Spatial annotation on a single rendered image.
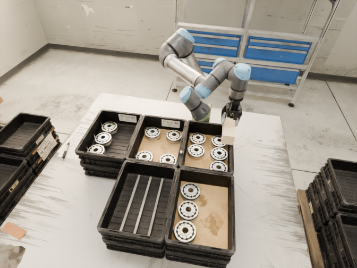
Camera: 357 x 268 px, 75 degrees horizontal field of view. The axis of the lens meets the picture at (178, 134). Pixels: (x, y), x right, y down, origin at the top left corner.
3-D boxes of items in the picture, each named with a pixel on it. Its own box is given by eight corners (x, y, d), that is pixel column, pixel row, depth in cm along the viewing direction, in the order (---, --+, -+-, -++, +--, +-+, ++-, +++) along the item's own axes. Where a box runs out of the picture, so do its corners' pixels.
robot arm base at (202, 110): (194, 111, 187) (187, 103, 183) (210, 103, 180) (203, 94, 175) (193, 123, 176) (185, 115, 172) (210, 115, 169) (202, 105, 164)
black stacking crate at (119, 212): (127, 172, 137) (125, 160, 129) (177, 179, 134) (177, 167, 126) (101, 241, 109) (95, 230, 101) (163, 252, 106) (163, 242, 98)
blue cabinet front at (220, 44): (180, 70, 322) (181, 28, 283) (232, 76, 315) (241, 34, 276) (179, 72, 320) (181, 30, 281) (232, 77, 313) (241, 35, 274)
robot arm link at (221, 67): (204, 68, 112) (220, 79, 106) (221, 52, 112) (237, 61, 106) (209, 78, 119) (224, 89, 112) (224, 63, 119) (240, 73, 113)
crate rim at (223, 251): (178, 169, 128) (178, 167, 126) (233, 177, 125) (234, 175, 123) (163, 244, 99) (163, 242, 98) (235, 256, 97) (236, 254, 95)
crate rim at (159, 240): (125, 161, 130) (124, 159, 129) (178, 169, 128) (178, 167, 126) (96, 232, 102) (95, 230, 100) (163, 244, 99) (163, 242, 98)
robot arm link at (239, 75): (241, 59, 107) (256, 67, 102) (237, 81, 115) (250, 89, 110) (229, 64, 104) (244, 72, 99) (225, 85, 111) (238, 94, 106)
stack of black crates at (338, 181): (303, 189, 210) (327, 157, 179) (338, 195, 207) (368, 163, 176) (314, 233, 182) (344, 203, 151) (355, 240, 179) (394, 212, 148)
